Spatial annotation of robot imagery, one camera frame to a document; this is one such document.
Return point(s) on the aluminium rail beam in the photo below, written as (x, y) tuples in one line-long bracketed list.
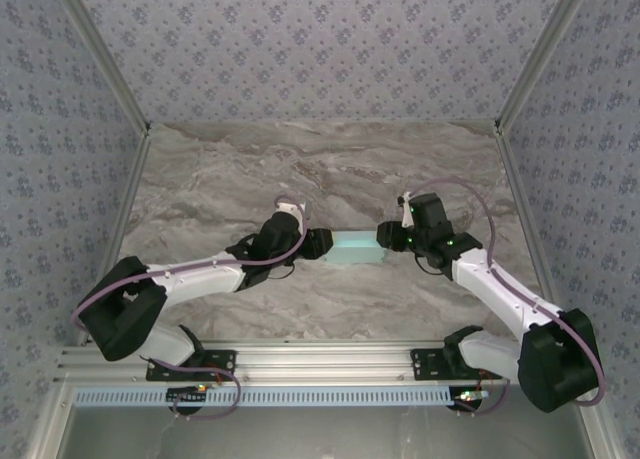
[(325, 361)]

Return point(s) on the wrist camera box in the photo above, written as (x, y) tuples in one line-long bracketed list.
[(406, 214), (292, 210)]

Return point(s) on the aluminium side rail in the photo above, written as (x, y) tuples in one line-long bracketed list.
[(532, 229), (117, 229)]

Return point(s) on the grey metal sheet panel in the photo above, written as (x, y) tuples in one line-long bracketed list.
[(325, 434)]

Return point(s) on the black controller board with LEDs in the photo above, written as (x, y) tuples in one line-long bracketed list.
[(470, 399), (186, 394)]

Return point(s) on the aluminium frame post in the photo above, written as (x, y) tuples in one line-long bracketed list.
[(545, 54), (102, 54)]

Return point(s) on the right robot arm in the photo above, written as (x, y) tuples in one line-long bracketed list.
[(500, 289)]

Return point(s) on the light blue paper box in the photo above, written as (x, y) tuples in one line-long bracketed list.
[(352, 251)]

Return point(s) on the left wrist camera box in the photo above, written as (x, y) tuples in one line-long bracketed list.
[(292, 210)]

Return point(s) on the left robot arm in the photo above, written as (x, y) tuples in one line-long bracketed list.
[(125, 309)]

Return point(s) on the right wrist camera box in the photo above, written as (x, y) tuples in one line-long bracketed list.
[(406, 214)]

